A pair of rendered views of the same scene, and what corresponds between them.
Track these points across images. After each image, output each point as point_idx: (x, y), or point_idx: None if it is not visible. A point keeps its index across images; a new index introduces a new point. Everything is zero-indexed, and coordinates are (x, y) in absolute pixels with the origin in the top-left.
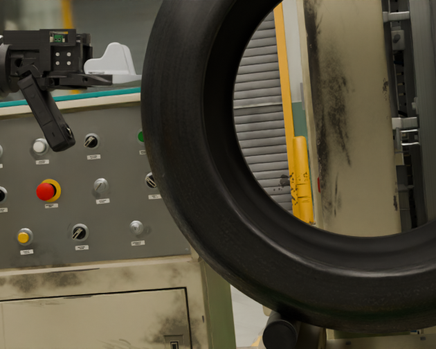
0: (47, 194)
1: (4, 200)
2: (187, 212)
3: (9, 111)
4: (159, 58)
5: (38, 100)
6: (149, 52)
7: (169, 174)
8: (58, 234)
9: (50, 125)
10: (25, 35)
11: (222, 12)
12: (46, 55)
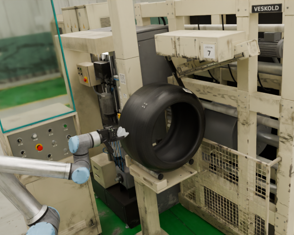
0: (41, 148)
1: (24, 153)
2: (149, 161)
3: (26, 128)
4: (143, 133)
5: (108, 144)
6: (138, 132)
7: (145, 155)
8: (43, 158)
9: (110, 149)
10: (104, 131)
11: (155, 123)
12: (111, 134)
